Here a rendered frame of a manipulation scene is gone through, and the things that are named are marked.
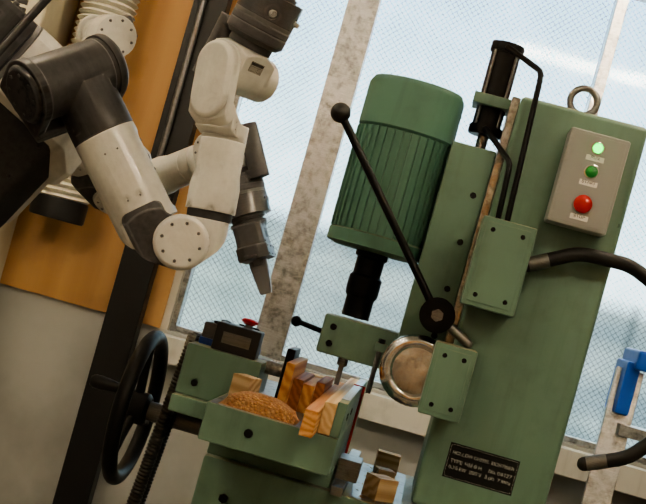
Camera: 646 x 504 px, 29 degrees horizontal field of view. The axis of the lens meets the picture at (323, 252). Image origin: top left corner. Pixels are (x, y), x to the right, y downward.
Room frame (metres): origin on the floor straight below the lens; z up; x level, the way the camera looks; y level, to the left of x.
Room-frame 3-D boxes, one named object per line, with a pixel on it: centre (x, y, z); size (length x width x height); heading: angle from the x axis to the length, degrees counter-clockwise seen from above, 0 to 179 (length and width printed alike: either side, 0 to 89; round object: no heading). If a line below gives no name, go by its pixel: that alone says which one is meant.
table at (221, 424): (2.22, 0.02, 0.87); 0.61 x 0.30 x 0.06; 175
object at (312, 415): (2.14, -0.08, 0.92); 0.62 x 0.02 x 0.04; 175
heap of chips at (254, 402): (1.98, 0.03, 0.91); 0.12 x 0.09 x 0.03; 85
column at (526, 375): (2.23, -0.38, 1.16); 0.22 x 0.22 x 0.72; 85
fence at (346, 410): (2.21, -0.12, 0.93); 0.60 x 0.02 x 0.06; 175
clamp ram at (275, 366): (2.22, 0.03, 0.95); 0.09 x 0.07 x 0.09; 175
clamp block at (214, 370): (2.23, 0.11, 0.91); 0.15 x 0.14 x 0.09; 175
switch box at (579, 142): (2.09, -0.39, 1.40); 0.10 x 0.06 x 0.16; 85
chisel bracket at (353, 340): (2.25, -0.11, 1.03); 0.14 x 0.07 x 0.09; 85
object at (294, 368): (2.18, -0.01, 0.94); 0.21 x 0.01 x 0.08; 175
